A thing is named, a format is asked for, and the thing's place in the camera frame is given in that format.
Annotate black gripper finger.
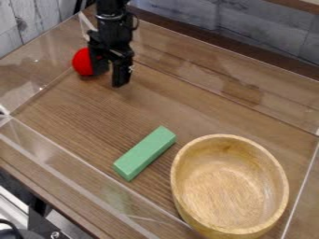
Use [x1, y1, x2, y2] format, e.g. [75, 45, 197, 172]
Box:
[88, 45, 110, 76]
[113, 55, 134, 88]

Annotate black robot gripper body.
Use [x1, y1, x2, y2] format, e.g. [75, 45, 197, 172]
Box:
[87, 0, 139, 57]

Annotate red plush strawberry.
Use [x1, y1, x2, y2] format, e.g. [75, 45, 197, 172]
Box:
[72, 48, 94, 76]

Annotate green rectangular block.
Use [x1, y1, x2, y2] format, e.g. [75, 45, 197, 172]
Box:
[113, 126, 178, 181]

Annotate wooden bowl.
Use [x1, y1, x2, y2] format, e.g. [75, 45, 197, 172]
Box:
[171, 134, 290, 239]

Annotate clear acrylic corner bracket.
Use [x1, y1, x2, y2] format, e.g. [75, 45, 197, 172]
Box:
[79, 11, 98, 41]

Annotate clear acrylic tray wall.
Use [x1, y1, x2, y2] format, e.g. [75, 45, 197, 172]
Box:
[0, 14, 319, 239]

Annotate black metal mount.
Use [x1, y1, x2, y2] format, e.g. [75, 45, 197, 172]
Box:
[28, 208, 71, 239]

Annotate black cable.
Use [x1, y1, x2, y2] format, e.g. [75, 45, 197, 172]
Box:
[0, 218, 23, 239]

